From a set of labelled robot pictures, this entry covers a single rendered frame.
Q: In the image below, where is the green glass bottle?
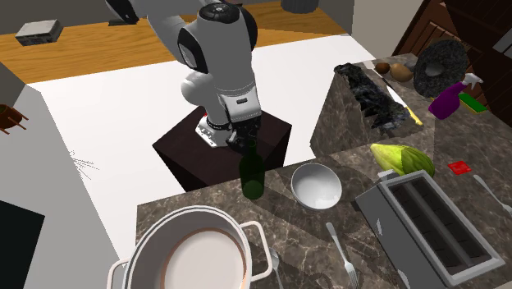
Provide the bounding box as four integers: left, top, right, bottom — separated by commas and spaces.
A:
238, 138, 266, 200

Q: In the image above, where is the dark robot stand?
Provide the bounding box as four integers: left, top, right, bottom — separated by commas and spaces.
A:
152, 105, 294, 193

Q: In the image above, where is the white bowl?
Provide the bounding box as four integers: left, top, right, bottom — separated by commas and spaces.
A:
290, 162, 344, 212

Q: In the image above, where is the dark stone sink basin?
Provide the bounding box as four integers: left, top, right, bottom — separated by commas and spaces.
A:
333, 62, 414, 131

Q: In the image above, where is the dark grey round bin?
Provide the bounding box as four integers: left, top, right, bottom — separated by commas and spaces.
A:
280, 0, 320, 16

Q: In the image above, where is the silver spoon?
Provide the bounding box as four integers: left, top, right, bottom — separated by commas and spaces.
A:
267, 246, 286, 289

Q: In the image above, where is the silver fork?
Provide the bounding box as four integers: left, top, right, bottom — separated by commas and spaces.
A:
324, 221, 360, 289
473, 173, 512, 219

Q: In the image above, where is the green yellow cabbage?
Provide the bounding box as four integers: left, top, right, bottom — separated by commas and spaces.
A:
369, 142, 437, 179

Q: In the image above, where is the grey toaster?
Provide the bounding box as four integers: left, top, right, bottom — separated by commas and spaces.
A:
354, 169, 506, 289

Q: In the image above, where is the purple spray bottle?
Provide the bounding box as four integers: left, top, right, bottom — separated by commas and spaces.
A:
427, 72, 485, 121

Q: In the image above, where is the red flat card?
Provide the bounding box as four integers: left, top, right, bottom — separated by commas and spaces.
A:
446, 160, 473, 176

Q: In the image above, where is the grey flat box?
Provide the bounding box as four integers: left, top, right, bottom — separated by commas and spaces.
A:
14, 18, 65, 48

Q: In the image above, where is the green yellow sponge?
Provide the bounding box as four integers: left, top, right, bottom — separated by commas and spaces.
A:
457, 92, 489, 115

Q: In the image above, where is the brown wooden stool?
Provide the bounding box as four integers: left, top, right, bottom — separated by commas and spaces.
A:
0, 103, 30, 135

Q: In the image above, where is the dark wooden door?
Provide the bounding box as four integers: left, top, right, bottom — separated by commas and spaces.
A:
391, 0, 512, 126

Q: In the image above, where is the white pot with handles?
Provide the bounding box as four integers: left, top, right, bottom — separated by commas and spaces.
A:
106, 204, 275, 289

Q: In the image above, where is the knife with yellow handle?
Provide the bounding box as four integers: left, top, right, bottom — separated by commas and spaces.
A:
373, 69, 424, 126

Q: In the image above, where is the black ring-shaped object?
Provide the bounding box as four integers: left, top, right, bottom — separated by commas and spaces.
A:
412, 39, 470, 99

